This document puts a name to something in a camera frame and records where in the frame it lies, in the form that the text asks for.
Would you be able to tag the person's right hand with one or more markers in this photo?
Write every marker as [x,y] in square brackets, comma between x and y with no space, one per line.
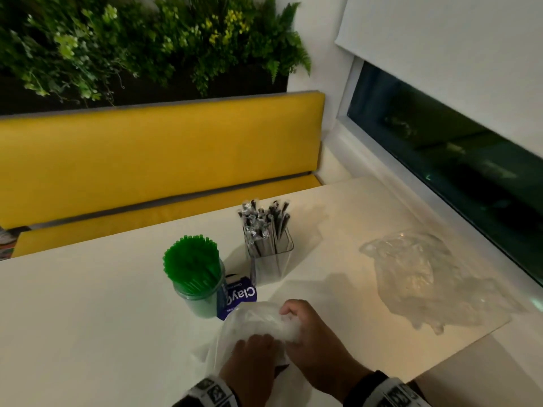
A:
[322,347]

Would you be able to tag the person's left hand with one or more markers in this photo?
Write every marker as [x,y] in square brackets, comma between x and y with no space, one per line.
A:
[250,368]

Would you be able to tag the stack of black straws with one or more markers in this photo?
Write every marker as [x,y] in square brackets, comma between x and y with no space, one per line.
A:
[281,368]

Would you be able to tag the frosted clear plastic bag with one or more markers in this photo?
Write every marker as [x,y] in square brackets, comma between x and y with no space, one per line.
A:
[254,322]

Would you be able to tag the clear round plastic cup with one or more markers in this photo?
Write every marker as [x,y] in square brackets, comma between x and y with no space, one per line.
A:
[203,303]

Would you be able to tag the square clear holder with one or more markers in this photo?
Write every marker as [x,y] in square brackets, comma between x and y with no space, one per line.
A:
[275,262]

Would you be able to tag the bunch of green straws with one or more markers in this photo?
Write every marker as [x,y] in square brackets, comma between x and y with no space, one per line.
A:
[193,262]

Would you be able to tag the thin clear plastic bag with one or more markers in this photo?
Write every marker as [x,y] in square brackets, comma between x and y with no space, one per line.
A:
[424,279]

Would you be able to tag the bunch of black straws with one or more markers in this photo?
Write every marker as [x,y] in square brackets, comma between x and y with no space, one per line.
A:
[263,224]

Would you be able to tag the black left wristband with markers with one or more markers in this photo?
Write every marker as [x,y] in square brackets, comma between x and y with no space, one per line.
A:
[208,394]

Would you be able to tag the purple round sign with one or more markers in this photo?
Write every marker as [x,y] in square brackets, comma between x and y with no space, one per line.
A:
[242,294]

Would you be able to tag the yellow bench seat cushion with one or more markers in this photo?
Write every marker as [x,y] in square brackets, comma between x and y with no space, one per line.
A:
[127,224]

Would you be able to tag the yellow bench seat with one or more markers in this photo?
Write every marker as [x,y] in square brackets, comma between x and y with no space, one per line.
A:
[169,156]

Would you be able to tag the dark window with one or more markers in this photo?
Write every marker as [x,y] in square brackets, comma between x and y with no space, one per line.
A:
[458,165]

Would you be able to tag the white roller blind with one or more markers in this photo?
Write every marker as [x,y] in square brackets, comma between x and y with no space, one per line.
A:
[445,59]

